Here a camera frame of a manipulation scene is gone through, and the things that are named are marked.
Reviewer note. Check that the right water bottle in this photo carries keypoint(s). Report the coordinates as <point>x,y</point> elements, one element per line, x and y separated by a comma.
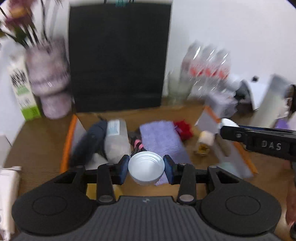
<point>222,67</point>

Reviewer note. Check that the red cardboard box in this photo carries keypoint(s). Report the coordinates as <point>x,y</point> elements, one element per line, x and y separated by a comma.
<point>233,152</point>

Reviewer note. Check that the clear plastic cotton box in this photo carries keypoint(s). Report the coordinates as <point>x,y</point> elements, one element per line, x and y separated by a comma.
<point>116,143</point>

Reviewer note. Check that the dark blue pouch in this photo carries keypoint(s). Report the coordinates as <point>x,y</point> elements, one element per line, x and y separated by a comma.
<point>91,142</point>

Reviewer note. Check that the left water bottle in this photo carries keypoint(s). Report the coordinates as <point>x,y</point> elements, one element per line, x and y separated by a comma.
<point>188,62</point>

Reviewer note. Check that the person's right hand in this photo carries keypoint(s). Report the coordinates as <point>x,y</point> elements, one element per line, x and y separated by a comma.
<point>291,204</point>

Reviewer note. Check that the green white milk carton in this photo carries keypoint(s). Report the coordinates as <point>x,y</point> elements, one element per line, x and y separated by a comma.
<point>22,88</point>

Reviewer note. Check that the black paper shopping bag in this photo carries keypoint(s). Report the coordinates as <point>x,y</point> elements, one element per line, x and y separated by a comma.
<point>117,55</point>

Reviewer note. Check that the purple tissue pack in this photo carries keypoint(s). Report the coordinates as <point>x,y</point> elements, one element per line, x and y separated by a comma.
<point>282,124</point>

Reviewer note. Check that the dried rose bouquet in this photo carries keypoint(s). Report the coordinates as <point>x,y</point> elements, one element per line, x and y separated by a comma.
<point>18,23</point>

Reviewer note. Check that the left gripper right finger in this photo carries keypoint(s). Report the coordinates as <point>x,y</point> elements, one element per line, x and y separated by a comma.
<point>183,175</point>

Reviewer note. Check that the white device with paper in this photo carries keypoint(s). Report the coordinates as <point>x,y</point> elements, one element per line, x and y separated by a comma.
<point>251,93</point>

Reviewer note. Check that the purple towel cloth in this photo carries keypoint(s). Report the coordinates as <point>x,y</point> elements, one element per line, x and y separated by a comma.
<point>161,138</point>

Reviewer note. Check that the water bottle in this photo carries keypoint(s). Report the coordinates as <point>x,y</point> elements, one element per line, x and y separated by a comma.
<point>205,59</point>
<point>188,62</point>
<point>222,67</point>

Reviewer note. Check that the clear glass cup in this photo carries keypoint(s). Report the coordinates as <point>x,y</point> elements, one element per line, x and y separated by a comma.
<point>178,88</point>

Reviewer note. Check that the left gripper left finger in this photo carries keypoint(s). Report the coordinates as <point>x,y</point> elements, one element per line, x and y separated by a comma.
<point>109,175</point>

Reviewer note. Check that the middle water bottle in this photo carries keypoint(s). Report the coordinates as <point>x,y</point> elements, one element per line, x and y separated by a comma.
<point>205,59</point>

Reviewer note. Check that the lavender tin box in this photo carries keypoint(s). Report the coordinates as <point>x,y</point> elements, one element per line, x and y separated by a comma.
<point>222,104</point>

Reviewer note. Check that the white jar lid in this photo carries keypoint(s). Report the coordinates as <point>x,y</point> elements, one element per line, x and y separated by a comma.
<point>146,168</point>

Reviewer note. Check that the red fabric flower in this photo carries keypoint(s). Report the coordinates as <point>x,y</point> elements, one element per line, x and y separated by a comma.
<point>183,129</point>

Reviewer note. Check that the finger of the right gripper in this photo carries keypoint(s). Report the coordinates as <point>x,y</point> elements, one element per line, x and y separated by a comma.
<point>234,133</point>

